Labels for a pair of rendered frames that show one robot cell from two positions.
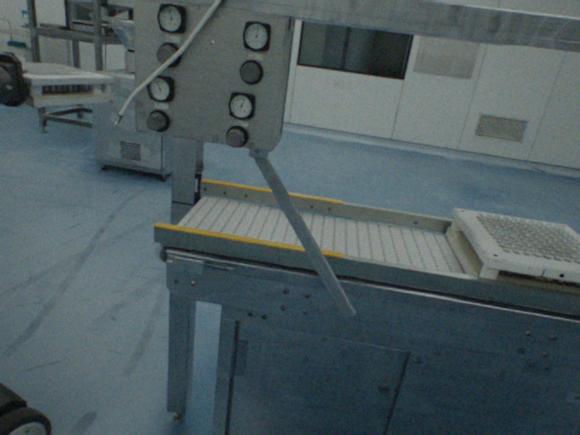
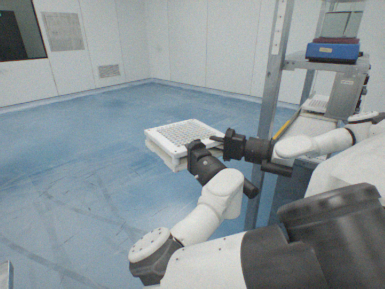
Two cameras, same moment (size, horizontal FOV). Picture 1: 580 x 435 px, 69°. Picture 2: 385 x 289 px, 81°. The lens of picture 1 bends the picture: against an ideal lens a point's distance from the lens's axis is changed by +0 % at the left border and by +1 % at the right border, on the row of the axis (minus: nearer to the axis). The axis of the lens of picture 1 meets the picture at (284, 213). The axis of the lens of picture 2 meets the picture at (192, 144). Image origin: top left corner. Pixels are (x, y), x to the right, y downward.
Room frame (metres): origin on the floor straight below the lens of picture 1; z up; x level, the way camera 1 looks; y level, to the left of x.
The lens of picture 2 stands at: (0.77, 1.38, 1.37)
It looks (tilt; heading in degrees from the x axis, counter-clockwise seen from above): 27 degrees down; 300
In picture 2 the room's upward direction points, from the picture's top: straight up
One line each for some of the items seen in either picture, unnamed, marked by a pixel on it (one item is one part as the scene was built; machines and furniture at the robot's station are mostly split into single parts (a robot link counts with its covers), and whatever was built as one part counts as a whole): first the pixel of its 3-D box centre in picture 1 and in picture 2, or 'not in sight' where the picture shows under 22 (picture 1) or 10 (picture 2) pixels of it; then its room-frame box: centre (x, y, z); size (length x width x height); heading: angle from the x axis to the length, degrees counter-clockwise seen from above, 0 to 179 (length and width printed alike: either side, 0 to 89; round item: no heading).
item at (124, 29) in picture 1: (144, 49); not in sight; (3.49, 1.25, 0.95); 0.49 x 0.36 x 0.37; 81
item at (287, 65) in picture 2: not in sight; (288, 65); (0.94, 0.24, 1.22); 0.05 x 0.03 x 0.04; 176
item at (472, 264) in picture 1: (522, 265); (320, 112); (0.77, -0.48, 0.81); 0.24 x 0.24 x 0.02; 86
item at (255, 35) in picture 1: (256, 36); not in sight; (0.63, 0.07, 1.17); 0.04 x 0.01 x 0.04; 86
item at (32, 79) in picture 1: (47, 73); (185, 135); (1.20, 0.71, 1.00); 0.25 x 0.24 x 0.02; 154
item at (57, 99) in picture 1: (48, 91); (185, 146); (1.20, 0.71, 0.95); 0.24 x 0.24 x 0.02; 64
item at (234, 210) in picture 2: not in sight; (228, 188); (0.94, 0.91, 0.98); 0.11 x 0.11 x 0.11; 56
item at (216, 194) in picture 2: not in sight; (222, 196); (0.93, 0.97, 1.00); 0.13 x 0.07 x 0.09; 82
